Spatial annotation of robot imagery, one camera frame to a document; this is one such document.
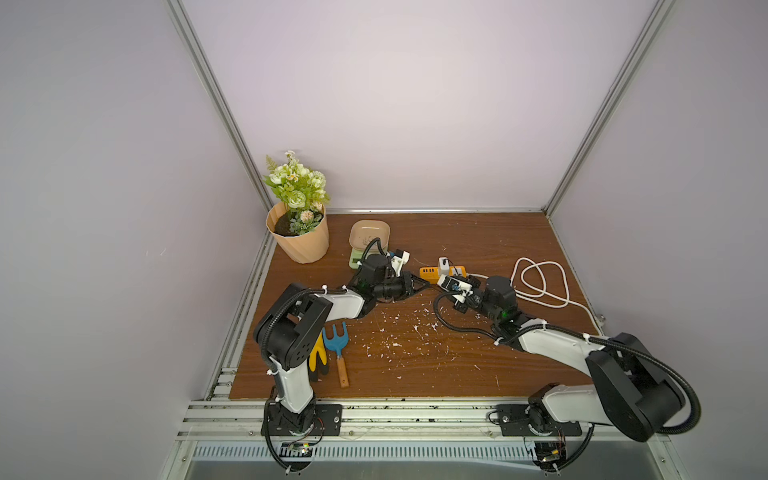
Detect orange power strip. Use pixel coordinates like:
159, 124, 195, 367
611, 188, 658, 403
419, 266, 467, 284

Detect white usb charger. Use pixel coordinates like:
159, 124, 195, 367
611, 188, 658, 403
438, 257, 451, 276

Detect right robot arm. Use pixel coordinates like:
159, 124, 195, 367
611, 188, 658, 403
437, 275, 703, 442

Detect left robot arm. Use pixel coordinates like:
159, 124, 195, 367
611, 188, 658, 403
254, 251, 430, 430

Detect green electronic scale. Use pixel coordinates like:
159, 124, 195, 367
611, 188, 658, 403
348, 244, 366, 270

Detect beige panda bowl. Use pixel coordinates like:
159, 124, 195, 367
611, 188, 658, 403
349, 220, 391, 251

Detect blue garden fork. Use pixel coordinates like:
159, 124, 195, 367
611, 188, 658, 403
322, 322, 350, 388

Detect beige flower pot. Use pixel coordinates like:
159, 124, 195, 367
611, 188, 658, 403
266, 202, 330, 264

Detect yellow black garden glove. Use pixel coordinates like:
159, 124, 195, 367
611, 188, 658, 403
308, 334, 329, 382

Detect green white artificial flowers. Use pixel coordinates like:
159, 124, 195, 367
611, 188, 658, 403
264, 150, 330, 237

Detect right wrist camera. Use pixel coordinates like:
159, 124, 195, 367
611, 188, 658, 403
438, 275, 473, 313

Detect white power strip cord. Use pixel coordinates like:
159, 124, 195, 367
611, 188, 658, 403
466, 256, 602, 336

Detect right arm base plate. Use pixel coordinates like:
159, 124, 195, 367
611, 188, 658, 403
494, 404, 582, 438

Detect aluminium mounting rail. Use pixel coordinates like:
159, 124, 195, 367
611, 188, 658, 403
176, 395, 667, 445

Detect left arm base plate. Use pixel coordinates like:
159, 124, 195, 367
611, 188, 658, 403
261, 402, 343, 437

